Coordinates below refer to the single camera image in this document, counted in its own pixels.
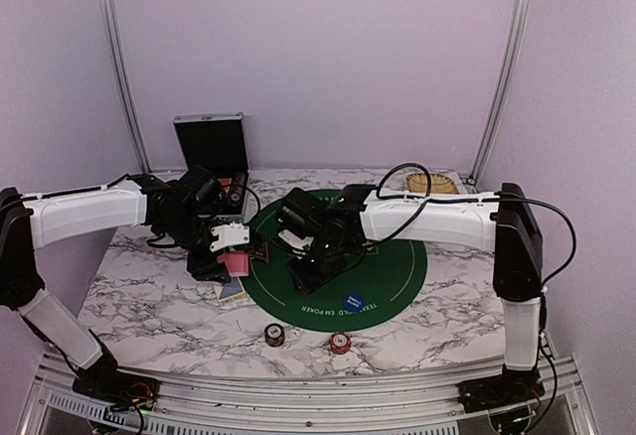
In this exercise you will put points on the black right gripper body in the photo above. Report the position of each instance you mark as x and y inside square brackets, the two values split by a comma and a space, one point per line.
[326, 263]

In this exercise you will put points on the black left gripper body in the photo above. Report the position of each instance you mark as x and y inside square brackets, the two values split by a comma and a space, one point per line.
[195, 265]

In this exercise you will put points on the red-backed playing card deck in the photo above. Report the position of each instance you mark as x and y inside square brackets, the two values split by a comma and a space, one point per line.
[236, 263]

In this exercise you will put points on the black triangular all-in button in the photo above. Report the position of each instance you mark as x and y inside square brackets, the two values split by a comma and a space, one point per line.
[260, 253]

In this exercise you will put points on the dark red 100 chip stack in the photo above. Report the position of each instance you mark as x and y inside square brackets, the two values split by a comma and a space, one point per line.
[274, 335]

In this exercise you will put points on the orange-red 5 chip stack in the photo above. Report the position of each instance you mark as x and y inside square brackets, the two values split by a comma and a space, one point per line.
[339, 343]

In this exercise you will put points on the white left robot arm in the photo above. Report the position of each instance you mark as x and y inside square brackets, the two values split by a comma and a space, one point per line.
[183, 209]

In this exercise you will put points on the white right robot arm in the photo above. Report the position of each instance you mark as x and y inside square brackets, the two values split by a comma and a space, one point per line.
[504, 226]

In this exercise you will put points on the blue-backed playing card deck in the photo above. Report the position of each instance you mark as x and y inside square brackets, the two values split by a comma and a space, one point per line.
[230, 292]

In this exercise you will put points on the blue small blind button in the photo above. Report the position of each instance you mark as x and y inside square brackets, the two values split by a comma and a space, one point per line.
[354, 303]

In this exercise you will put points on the green round poker mat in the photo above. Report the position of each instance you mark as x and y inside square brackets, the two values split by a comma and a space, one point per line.
[389, 275]

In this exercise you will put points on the aluminium poker chip case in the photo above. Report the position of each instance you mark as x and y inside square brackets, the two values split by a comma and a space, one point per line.
[217, 142]

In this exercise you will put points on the woven yellow bamboo tray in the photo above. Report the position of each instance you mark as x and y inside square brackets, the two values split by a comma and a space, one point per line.
[435, 184]

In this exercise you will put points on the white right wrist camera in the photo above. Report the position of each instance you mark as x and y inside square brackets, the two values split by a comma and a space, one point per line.
[294, 242]

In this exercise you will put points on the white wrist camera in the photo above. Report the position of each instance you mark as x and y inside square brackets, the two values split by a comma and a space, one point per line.
[294, 242]
[228, 235]

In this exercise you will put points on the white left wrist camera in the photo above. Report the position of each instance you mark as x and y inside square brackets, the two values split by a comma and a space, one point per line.
[228, 235]

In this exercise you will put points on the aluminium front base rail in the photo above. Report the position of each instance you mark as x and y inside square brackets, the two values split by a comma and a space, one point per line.
[429, 401]

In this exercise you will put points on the left aluminium frame post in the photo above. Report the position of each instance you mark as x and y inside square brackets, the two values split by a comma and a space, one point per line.
[113, 37]

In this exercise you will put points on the aluminium frame post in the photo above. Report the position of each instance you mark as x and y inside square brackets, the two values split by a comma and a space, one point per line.
[113, 37]
[512, 50]

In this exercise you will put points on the right aluminium frame post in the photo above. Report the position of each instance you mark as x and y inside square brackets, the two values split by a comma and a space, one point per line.
[512, 50]

